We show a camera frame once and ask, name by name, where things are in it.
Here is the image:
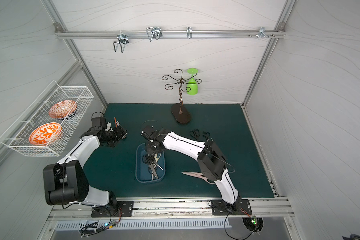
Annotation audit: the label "cream handled scissors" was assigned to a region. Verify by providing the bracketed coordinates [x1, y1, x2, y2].
[154, 153, 164, 171]

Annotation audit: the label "pink handled scissors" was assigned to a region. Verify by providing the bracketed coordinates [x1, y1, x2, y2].
[182, 172, 215, 185]

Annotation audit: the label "small black scissors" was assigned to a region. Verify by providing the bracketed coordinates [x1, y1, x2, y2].
[142, 155, 151, 165]

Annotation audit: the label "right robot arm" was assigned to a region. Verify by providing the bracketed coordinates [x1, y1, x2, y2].
[141, 129, 241, 209]

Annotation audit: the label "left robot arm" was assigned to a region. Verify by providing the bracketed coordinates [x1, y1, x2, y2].
[43, 126, 127, 208]

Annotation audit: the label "blue storage box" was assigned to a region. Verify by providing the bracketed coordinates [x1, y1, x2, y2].
[136, 144, 166, 184]

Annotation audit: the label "copper hook stand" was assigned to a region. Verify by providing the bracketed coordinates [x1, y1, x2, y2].
[162, 69, 203, 125]

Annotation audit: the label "orange patterned bowl rear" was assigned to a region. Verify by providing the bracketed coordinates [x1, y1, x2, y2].
[49, 100, 78, 120]

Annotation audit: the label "orange patterned bowl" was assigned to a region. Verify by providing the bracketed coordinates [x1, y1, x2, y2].
[29, 122, 63, 146]
[49, 100, 78, 120]

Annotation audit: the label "green cup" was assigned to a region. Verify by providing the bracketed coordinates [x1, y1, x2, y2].
[186, 68, 199, 96]

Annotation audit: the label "orange patterned bowl front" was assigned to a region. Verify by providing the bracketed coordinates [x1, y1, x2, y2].
[29, 122, 63, 146]

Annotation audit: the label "round fan with led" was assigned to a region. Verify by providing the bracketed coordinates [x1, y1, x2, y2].
[242, 216, 264, 233]

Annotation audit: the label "metal hook right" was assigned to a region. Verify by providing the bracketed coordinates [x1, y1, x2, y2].
[248, 27, 275, 39]

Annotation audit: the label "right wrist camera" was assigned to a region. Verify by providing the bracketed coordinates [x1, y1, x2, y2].
[141, 125, 158, 142]

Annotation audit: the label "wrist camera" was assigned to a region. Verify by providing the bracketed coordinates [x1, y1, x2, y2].
[141, 125, 158, 142]
[92, 117, 111, 131]

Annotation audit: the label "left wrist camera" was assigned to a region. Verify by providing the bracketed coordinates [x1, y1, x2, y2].
[92, 117, 111, 131]

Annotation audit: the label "white wire basket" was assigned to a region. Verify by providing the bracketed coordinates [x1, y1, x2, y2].
[0, 81, 94, 157]

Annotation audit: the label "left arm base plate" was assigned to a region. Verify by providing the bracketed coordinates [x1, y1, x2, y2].
[91, 201, 134, 218]

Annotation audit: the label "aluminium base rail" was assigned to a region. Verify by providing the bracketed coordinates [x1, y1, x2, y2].
[47, 196, 295, 222]

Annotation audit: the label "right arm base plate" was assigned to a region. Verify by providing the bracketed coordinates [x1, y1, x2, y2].
[208, 199, 253, 216]

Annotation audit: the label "double wire hook left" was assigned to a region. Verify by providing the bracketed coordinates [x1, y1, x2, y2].
[113, 31, 129, 53]

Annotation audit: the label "white vented cable duct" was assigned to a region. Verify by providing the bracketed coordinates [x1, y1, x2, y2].
[55, 218, 232, 231]

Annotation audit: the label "aluminium top rail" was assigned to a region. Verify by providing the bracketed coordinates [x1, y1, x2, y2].
[56, 29, 287, 40]

